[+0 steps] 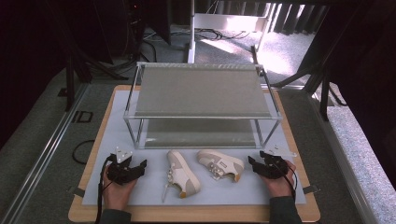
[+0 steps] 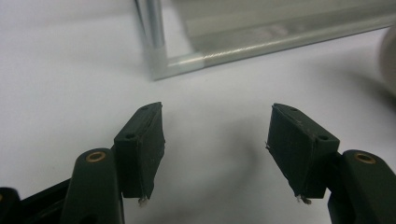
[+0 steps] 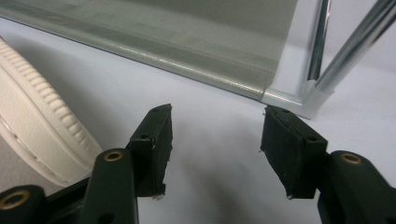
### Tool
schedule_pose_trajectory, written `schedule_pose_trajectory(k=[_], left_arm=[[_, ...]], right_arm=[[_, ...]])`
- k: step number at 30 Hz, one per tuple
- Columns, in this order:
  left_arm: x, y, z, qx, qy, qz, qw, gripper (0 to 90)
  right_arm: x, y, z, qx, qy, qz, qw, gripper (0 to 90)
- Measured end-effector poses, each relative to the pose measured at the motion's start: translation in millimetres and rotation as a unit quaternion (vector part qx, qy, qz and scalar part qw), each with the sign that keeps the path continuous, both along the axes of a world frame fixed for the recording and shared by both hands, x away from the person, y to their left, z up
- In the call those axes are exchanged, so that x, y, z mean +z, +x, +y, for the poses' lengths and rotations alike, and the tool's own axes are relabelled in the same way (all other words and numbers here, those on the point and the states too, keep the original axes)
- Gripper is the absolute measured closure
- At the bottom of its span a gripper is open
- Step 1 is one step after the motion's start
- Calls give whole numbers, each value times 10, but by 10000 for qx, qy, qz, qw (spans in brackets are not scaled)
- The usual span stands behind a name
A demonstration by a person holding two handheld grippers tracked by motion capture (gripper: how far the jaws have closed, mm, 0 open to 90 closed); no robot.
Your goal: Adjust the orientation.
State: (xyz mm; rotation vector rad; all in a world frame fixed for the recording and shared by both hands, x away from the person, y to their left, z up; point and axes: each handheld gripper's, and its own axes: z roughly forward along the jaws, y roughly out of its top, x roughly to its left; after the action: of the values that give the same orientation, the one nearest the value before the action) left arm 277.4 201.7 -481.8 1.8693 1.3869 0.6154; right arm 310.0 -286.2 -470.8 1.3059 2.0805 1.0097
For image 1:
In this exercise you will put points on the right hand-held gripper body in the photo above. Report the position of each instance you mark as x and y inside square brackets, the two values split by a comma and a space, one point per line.
[275, 166]

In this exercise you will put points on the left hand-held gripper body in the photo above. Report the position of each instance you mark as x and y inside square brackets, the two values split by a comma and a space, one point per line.
[121, 171]

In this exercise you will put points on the white beige sneaker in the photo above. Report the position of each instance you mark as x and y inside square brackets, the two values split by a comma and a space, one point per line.
[221, 163]
[182, 175]

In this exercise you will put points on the metal frame shoe rack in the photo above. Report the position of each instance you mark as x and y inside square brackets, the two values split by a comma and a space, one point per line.
[202, 91]

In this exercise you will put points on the person's right hand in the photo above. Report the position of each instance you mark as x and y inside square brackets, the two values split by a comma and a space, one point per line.
[280, 188]

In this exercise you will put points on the person's left hand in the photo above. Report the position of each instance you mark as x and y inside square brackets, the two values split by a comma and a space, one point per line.
[115, 194]

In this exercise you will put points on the white table mat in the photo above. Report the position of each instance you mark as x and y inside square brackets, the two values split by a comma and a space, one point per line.
[146, 193]

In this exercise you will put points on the black mat clip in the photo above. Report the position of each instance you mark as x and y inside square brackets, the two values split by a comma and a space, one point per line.
[311, 188]
[77, 191]

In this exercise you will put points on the black tripod stand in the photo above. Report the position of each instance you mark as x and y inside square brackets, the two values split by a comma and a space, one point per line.
[70, 84]
[324, 99]

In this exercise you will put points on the white metal stand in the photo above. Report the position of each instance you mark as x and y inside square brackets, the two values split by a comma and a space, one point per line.
[191, 37]

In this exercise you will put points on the dark computer tower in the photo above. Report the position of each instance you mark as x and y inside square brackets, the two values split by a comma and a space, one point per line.
[135, 26]

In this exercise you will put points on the black floor socket frame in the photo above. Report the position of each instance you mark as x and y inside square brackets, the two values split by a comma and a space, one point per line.
[82, 116]

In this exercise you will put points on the aluminium rail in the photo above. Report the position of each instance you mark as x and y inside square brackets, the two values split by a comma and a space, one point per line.
[40, 161]
[342, 161]

